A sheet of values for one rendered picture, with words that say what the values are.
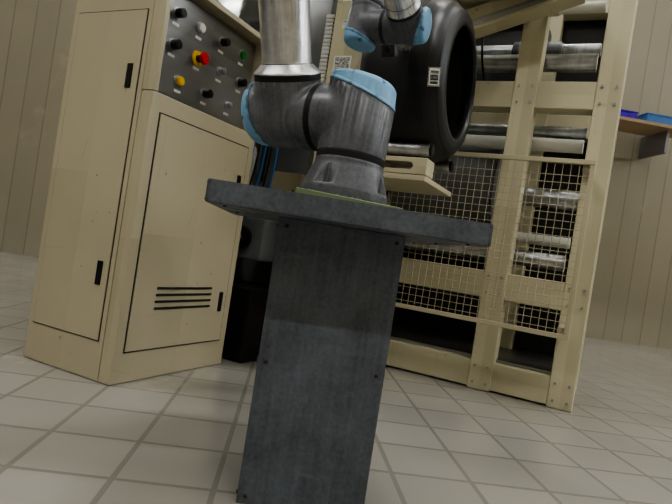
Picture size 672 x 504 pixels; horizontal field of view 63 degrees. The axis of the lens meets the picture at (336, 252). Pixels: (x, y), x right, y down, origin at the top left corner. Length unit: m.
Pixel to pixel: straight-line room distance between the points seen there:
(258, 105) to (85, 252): 0.86
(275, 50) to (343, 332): 0.61
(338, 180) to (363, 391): 0.42
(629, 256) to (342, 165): 5.50
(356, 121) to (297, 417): 0.60
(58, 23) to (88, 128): 4.28
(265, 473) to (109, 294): 0.88
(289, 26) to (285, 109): 0.17
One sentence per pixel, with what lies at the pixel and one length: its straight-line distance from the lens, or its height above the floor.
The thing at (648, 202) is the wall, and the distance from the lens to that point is 6.58.
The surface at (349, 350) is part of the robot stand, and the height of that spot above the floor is 0.32.
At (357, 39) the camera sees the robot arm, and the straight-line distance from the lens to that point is 1.58.
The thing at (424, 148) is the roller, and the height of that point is 0.90.
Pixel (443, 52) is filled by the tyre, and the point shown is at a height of 1.20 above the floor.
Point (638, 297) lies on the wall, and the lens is 6.54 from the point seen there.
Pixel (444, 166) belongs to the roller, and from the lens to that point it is 2.22.
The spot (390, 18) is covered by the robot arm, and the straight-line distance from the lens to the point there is 1.53.
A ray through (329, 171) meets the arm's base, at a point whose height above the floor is 0.67.
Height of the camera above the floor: 0.52
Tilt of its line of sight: level
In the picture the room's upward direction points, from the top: 9 degrees clockwise
